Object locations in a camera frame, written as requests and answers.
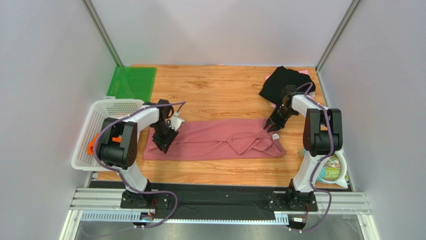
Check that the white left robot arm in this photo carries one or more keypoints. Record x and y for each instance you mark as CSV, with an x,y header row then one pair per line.
x,y
116,146

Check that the white cable duct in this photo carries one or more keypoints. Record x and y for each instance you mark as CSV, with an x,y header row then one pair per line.
x,y
138,217

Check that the pink folded t-shirt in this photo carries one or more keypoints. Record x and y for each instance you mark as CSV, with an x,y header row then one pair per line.
x,y
304,71

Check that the white plastic laundry basket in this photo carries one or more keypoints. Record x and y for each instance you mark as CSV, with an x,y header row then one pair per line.
x,y
99,111

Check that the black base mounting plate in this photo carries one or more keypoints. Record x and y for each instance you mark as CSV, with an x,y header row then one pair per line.
x,y
224,202

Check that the aluminium frame rail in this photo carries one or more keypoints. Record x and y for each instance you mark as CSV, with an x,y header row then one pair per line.
x,y
341,215

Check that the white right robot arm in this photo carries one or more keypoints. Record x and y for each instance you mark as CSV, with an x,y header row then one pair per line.
x,y
322,138

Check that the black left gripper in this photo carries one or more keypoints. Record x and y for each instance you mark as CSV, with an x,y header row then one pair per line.
x,y
164,144

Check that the green plastic folder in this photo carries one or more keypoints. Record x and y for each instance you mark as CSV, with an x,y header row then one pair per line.
x,y
132,83

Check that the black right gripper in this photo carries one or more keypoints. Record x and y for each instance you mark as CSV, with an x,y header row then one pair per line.
x,y
276,119

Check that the green children's book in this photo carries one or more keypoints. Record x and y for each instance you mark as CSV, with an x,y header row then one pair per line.
x,y
334,173

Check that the orange t-shirt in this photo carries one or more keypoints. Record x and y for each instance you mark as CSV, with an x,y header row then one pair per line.
x,y
90,147

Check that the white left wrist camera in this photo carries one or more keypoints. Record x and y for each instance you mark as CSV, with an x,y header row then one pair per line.
x,y
175,122

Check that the black folded t-shirt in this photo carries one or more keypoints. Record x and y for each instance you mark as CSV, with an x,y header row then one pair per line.
x,y
303,88

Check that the dusty red t-shirt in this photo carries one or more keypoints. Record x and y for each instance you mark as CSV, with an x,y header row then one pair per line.
x,y
219,140

